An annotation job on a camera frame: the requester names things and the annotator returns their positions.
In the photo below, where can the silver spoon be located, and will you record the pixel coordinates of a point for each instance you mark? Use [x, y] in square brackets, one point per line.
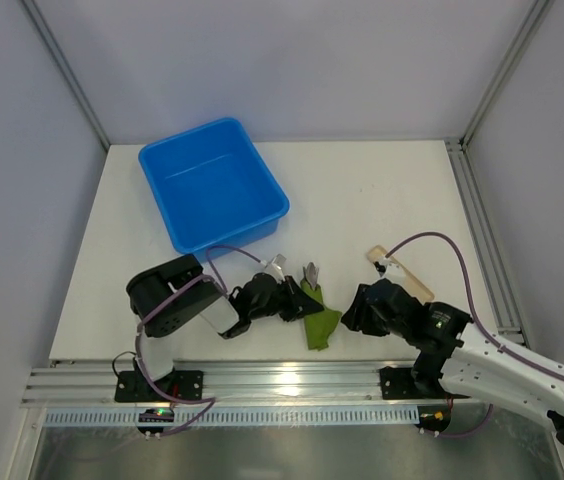
[315, 277]

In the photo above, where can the aluminium frame post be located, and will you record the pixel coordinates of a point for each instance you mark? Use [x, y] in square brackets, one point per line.
[35, 15]
[514, 53]

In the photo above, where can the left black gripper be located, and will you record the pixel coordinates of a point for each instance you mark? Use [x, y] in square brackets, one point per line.
[291, 302]

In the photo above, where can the beige cutlery tray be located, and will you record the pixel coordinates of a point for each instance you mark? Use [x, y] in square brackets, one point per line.
[413, 286]

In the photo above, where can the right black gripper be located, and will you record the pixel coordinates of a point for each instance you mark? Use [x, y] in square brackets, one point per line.
[362, 310]

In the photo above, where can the left aluminium frame post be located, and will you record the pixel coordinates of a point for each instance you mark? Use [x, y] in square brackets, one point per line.
[35, 15]

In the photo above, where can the blue plastic bin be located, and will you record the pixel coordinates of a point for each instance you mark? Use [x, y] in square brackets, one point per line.
[211, 187]

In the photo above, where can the silver table knife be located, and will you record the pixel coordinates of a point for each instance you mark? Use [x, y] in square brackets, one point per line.
[308, 273]

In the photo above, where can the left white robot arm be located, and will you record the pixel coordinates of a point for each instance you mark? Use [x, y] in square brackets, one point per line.
[167, 297]

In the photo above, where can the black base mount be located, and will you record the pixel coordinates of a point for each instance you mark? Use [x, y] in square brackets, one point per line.
[132, 387]
[412, 383]

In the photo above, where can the white slotted cable duct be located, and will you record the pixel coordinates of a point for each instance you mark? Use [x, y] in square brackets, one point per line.
[254, 416]

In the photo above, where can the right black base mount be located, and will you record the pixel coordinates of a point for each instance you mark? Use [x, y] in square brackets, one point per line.
[412, 383]

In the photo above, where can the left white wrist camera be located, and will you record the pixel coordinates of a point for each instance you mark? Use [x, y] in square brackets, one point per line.
[275, 268]

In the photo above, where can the green paper napkin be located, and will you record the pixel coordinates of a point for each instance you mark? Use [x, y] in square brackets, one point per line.
[319, 326]

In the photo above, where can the aluminium front rail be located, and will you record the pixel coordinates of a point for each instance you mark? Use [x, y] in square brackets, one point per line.
[231, 383]

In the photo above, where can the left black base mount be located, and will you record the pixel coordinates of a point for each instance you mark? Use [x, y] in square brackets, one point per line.
[132, 387]

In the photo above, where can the right aluminium frame post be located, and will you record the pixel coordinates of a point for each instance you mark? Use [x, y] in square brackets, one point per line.
[514, 53]

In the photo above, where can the right aluminium side rail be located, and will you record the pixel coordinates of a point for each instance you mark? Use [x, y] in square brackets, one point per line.
[506, 308]

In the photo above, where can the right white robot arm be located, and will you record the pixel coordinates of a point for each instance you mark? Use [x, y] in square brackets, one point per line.
[457, 359]

